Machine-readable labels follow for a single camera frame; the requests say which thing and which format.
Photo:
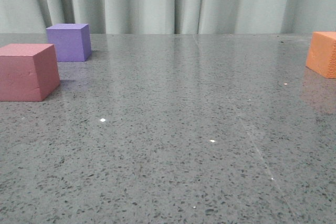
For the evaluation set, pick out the orange foam cube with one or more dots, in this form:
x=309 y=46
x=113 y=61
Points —
x=321 y=54

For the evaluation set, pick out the purple foam cube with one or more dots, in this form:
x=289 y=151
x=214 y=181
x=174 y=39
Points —
x=72 y=41

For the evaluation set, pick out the pale green curtain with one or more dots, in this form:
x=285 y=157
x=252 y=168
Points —
x=171 y=16

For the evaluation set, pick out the pink foam cube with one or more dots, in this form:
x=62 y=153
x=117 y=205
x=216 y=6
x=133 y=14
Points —
x=29 y=72

